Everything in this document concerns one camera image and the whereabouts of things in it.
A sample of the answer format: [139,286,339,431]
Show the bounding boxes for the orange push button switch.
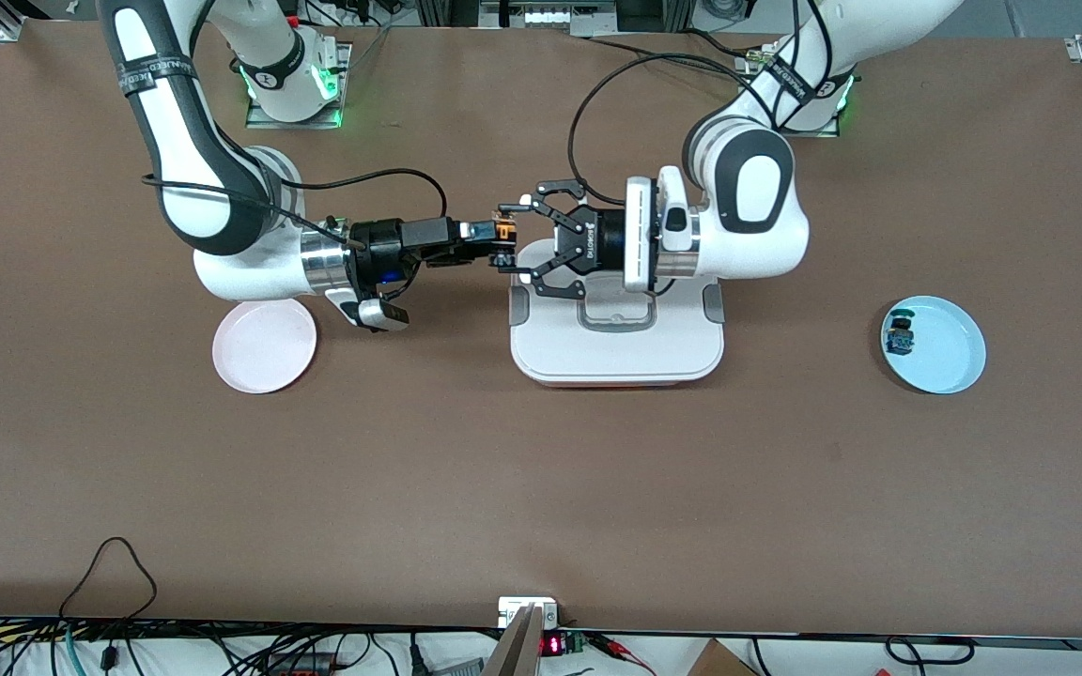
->
[489,212,519,274]

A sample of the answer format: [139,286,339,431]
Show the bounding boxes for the white lunch box grey latches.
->
[509,238,726,389]

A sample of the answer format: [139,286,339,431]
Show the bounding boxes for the pale pink round plate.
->
[212,298,318,395]

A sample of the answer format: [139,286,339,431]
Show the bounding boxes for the small dark electronic part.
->
[886,304,919,359]

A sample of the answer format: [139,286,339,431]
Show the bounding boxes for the light blue round plate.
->
[881,295,987,395]

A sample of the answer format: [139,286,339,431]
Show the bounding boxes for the red and black test leads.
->
[587,632,657,676]

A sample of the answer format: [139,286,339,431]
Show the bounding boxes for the grey metal bar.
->
[482,606,545,676]

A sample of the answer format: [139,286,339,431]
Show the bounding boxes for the brown cardboard piece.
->
[686,638,761,676]

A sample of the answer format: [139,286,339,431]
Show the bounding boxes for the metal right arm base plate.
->
[245,41,354,131]

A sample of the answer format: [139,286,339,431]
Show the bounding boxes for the black base supply cable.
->
[567,32,763,78]

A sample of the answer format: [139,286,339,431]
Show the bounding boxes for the silver metal frame equipment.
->
[478,0,619,37]

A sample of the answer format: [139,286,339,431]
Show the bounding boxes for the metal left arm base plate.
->
[737,52,857,140]

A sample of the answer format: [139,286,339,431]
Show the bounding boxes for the thin black looped cable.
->
[57,536,160,622]

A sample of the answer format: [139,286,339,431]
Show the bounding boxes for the black cable loop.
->
[883,636,977,668]

